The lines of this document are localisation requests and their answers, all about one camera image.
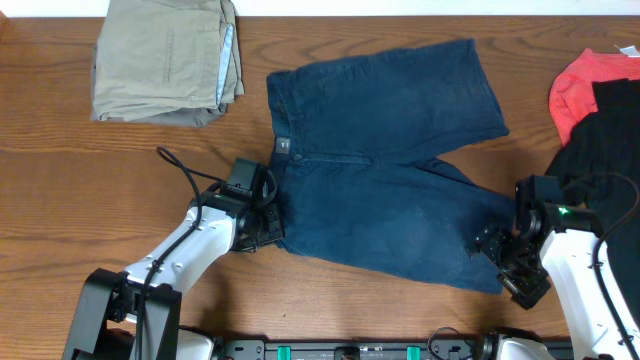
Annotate folded khaki trousers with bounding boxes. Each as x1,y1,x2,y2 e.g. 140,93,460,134
90,0,245,127

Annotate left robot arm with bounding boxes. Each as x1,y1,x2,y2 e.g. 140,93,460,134
63,191,284,360

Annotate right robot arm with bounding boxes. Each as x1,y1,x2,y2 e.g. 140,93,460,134
472,203,639,359

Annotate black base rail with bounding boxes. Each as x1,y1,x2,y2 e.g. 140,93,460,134
214,327,576,360

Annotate red garment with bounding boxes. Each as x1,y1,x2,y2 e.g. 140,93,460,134
548,46,639,146

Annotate black garment with logo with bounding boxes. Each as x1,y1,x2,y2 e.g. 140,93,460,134
546,79,639,320

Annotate left black cable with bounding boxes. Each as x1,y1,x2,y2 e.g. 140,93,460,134
133,146,226,360

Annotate dark blue denim shorts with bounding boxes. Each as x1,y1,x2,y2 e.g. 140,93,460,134
266,39,514,294

